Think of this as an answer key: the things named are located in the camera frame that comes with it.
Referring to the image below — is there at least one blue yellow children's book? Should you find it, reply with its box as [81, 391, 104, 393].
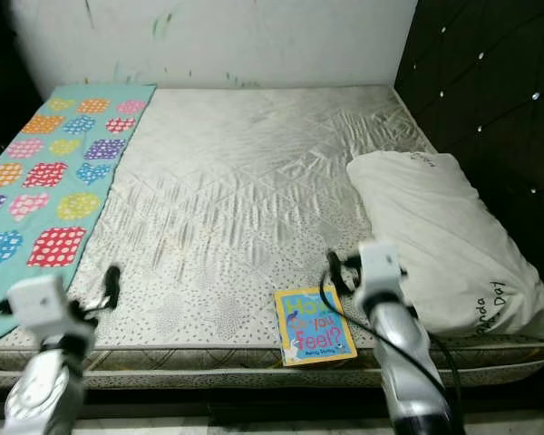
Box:
[274, 285, 359, 367]

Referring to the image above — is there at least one white pillow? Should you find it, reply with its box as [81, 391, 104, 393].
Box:
[345, 149, 544, 342]

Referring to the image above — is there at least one teal blanket with colourful hearts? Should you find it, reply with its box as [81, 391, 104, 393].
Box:
[0, 83, 158, 347]

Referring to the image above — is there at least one grey quilted mattress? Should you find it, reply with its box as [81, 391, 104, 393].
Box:
[0, 86, 544, 392]

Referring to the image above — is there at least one dark bed base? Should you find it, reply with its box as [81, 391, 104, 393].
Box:
[0, 385, 544, 429]

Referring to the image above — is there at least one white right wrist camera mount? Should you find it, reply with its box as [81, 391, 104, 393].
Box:
[354, 239, 405, 311]

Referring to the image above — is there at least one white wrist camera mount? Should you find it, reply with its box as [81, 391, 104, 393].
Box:
[5, 274, 93, 343]
[354, 239, 405, 311]

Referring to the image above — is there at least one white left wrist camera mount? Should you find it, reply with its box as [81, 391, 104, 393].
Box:
[5, 274, 93, 343]

